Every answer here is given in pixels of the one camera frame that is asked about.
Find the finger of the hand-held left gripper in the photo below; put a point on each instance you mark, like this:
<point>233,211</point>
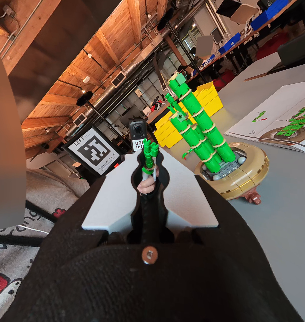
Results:
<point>154,174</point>
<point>145,175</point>

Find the nested yellow plastic bins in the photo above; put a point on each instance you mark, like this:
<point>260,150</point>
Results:
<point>165,130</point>

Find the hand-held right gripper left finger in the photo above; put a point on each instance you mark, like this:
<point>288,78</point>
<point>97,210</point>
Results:
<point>109,201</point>

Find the blue plastic bin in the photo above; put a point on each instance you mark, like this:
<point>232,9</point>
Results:
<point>268,20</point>
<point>230,44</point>

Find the open lego instruction booklet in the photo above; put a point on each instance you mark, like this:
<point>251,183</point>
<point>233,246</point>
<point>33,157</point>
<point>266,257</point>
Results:
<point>275,110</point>

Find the small green lego bamboo branch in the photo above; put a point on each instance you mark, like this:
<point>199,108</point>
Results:
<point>149,161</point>

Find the person's left hand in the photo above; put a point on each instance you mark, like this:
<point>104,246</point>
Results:
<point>146,187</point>

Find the lego bamboo model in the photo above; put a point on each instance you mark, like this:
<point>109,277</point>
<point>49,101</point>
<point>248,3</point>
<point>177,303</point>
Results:
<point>205,151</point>

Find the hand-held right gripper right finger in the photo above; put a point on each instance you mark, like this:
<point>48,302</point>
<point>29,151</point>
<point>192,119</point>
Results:
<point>190,201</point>

